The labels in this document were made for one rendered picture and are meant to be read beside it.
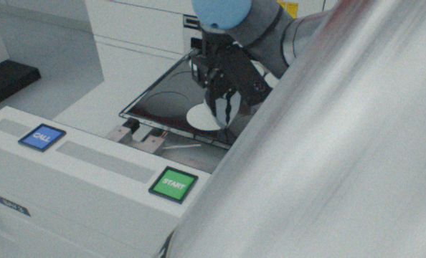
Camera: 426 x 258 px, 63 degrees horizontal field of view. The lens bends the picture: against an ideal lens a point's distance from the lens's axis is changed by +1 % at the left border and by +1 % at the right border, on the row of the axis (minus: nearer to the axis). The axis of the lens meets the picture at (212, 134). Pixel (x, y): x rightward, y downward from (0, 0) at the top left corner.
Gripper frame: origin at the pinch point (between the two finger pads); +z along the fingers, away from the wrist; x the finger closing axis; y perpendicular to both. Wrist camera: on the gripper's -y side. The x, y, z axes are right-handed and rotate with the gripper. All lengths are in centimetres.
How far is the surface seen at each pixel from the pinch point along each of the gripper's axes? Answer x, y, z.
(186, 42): -15.3, 41.0, 1.6
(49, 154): 32.4, 5.5, -4.8
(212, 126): 1.6, 2.6, 1.3
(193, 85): -3.7, 18.8, 1.3
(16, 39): 12, 298, 91
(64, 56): -13, 242, 91
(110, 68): 1, 70, 19
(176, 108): 4.6, 12.6, 1.3
